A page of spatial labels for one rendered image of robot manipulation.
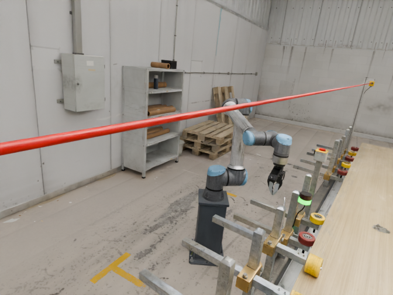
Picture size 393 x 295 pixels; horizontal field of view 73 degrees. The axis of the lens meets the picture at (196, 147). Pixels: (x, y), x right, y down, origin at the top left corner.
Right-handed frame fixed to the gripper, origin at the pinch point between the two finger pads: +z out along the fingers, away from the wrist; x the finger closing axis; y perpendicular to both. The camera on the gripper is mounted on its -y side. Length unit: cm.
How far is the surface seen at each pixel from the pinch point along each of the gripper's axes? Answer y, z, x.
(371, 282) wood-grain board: -36, 7, -56
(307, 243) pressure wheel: -25.5, 7.4, -28.4
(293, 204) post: -19.3, -7.1, -16.6
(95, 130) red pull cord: -141, -68, -21
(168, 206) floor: 72, 96, 138
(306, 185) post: 5.7, -9.6, -17.0
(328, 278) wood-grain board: -46, 7, -41
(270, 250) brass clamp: -52, 1, -17
